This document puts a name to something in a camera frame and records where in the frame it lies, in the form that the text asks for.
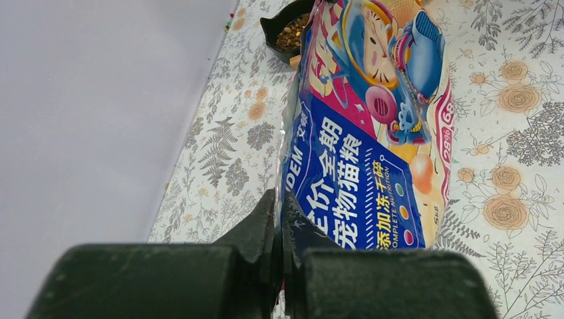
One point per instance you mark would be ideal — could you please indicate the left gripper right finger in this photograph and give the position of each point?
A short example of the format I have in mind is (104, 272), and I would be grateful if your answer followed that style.
(323, 280)

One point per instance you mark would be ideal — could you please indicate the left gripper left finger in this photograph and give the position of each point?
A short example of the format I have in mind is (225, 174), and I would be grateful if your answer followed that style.
(235, 276)

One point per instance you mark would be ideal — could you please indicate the pink blue pet food bag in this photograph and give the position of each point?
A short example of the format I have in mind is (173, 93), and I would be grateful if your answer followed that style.
(367, 156)

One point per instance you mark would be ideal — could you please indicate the floral table mat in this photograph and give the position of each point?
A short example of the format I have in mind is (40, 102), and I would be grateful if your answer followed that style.
(506, 197)

